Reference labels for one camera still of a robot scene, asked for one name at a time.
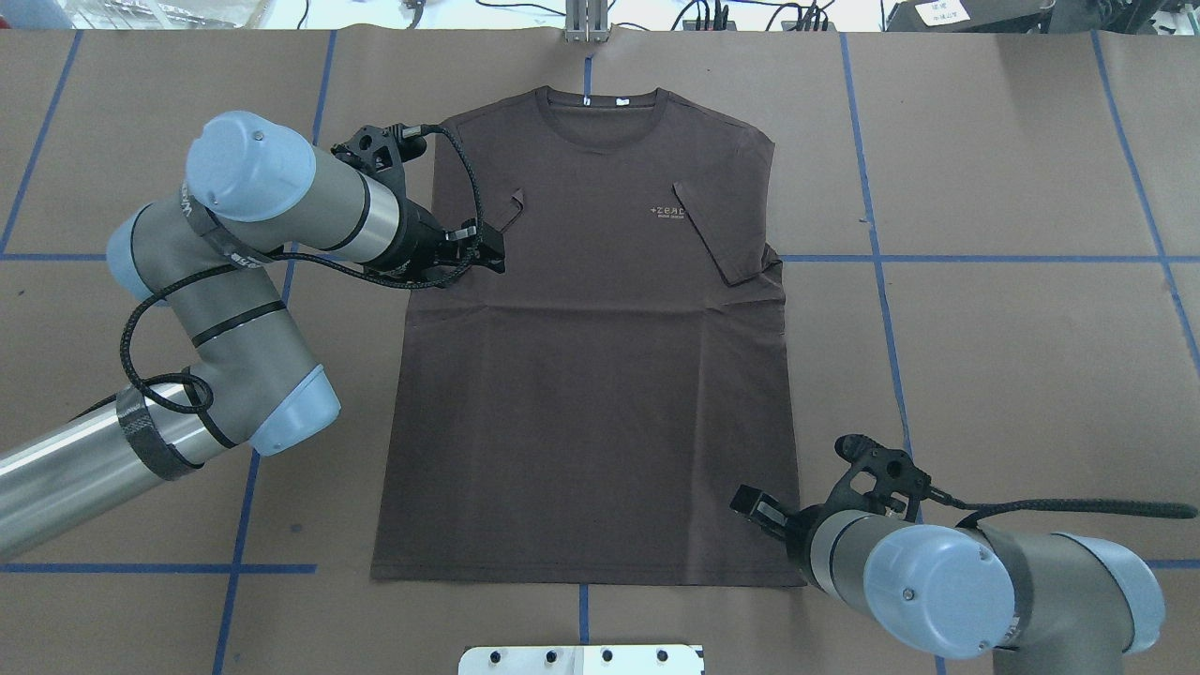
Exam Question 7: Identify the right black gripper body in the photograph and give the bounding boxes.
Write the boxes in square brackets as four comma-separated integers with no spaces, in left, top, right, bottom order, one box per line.
[786,504,839,587]

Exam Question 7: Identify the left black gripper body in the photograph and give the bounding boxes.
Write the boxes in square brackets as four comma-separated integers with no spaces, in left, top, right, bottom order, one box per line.
[394,211,469,282]

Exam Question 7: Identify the brown t-shirt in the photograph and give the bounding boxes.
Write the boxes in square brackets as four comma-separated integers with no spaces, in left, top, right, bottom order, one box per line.
[370,88,803,587]

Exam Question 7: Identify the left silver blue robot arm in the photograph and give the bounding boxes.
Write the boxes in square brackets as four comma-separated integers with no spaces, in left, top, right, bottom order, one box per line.
[1,110,505,563]

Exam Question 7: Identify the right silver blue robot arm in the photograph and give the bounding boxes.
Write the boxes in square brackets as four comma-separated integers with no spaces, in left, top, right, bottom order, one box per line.
[731,486,1166,674]

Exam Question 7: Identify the black box with label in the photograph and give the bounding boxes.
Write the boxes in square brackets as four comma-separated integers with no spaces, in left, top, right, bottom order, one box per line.
[884,1,1055,34]

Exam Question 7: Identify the aluminium frame post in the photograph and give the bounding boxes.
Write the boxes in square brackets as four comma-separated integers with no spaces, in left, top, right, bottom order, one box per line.
[564,0,611,43]

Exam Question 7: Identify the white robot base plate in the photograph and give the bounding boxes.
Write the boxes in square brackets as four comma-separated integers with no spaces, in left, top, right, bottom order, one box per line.
[457,644,707,674]

